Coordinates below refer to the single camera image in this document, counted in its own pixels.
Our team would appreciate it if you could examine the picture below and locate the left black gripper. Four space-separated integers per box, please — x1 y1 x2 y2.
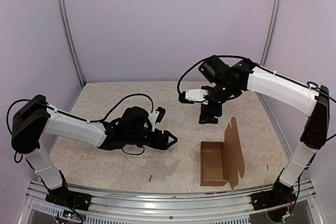
125 129 177 150

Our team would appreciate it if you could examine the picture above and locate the front aluminium rail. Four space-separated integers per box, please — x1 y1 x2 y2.
14 180 327 223

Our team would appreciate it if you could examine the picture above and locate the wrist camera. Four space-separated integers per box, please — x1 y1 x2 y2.
148 106 166 132
178 89 208 104

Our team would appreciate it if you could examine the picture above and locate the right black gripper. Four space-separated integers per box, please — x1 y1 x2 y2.
199 80 239 123

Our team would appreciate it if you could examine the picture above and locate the left aluminium frame post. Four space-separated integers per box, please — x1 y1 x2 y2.
57 0 86 89

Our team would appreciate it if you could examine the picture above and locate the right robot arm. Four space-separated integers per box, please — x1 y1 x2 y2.
198 55 330 205

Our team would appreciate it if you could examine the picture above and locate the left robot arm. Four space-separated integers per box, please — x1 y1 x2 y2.
6 94 178 206

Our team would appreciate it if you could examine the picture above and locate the brown cardboard box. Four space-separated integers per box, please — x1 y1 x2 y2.
200 117 245 190

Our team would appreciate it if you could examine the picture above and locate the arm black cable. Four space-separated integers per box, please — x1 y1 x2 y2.
177 55 336 141
5 93 154 156

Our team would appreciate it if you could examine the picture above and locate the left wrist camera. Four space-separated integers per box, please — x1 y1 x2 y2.
148 106 166 132

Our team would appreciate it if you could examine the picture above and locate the right aluminium frame post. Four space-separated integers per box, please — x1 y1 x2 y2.
260 0 281 66

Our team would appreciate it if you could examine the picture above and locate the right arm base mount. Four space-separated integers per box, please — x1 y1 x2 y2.
251 189 296 210

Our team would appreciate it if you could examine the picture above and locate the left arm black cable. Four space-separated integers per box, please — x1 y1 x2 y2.
5 93 154 156

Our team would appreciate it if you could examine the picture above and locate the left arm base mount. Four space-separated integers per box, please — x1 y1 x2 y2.
46 191 92 211

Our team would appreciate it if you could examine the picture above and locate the aluminium frame post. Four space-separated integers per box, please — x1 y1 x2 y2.
57 0 86 89
260 0 281 66

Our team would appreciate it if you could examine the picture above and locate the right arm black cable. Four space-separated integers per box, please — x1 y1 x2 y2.
177 55 336 141

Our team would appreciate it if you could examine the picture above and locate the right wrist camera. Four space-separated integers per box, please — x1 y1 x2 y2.
178 89 208 104

